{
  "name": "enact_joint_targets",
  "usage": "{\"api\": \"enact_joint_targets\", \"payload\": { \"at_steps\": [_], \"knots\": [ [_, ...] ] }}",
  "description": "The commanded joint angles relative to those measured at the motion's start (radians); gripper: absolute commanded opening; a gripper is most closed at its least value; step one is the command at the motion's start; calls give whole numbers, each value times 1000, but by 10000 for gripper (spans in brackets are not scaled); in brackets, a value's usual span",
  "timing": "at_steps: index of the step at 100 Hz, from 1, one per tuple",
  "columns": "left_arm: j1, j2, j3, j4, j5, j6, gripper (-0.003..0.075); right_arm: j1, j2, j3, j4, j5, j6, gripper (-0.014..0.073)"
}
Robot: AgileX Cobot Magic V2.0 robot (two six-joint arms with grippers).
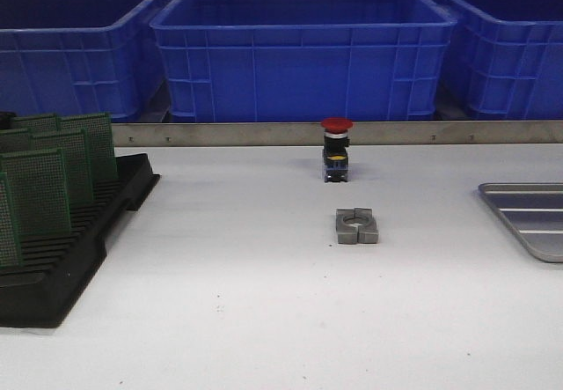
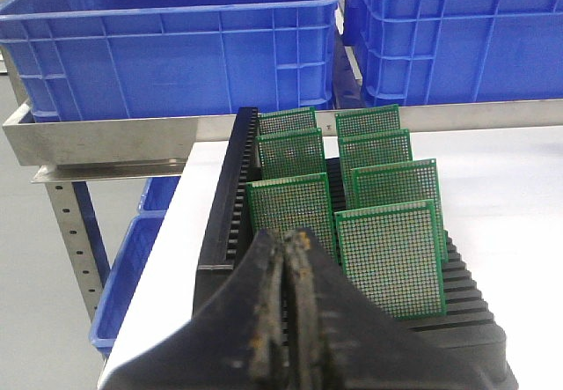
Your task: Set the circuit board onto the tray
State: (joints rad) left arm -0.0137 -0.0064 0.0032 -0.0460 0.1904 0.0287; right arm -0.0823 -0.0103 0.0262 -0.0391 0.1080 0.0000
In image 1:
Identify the right blue plastic crate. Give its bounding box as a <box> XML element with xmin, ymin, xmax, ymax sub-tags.
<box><xmin>435</xmin><ymin>0</ymin><xmax>562</xmax><ymax>121</ymax></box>

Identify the black slotted board rack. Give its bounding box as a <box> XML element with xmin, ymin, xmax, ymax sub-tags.
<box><xmin>1</xmin><ymin>153</ymin><xmax>160</xmax><ymax>328</ymax></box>

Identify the steel table edge rail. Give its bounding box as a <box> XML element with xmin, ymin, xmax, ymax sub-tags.
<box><xmin>113</xmin><ymin>121</ymin><xmax>562</xmax><ymax>147</ymax></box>

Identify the left blue plastic crate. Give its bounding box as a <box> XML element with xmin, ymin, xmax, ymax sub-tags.
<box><xmin>1</xmin><ymin>0</ymin><xmax>168</xmax><ymax>121</ymax></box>

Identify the red emergency stop button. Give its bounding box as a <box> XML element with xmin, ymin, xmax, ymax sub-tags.
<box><xmin>320</xmin><ymin>117</ymin><xmax>354</xmax><ymax>182</ymax></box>

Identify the blue plastic crate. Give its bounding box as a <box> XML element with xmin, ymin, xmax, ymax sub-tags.
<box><xmin>435</xmin><ymin>0</ymin><xmax>562</xmax><ymax>121</ymax></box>
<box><xmin>151</xmin><ymin>0</ymin><xmax>456</xmax><ymax>122</ymax></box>
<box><xmin>1</xmin><ymin>0</ymin><xmax>168</xmax><ymax>121</ymax></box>

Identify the centre blue plastic crate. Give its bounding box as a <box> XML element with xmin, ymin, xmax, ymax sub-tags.
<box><xmin>151</xmin><ymin>0</ymin><xmax>456</xmax><ymax>122</ymax></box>

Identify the grey metal clamp block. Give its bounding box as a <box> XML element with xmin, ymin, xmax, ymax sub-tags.
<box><xmin>335</xmin><ymin>208</ymin><xmax>379</xmax><ymax>245</ymax></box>

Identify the green perforated circuit board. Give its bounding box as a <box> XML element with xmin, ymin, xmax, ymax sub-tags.
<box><xmin>10</xmin><ymin>113</ymin><xmax>61</xmax><ymax>134</ymax></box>
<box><xmin>0</xmin><ymin>129</ymin><xmax>32</xmax><ymax>153</ymax></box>
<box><xmin>1</xmin><ymin>149</ymin><xmax>71</xmax><ymax>237</ymax></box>
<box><xmin>31</xmin><ymin>129</ymin><xmax>94</xmax><ymax>207</ymax></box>
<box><xmin>60</xmin><ymin>112</ymin><xmax>119</xmax><ymax>182</ymax></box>
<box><xmin>1</xmin><ymin>173</ymin><xmax>23</xmax><ymax>268</ymax></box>

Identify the silver metal tray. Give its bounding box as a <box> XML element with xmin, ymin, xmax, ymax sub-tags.
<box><xmin>478</xmin><ymin>182</ymin><xmax>562</xmax><ymax>263</ymax></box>

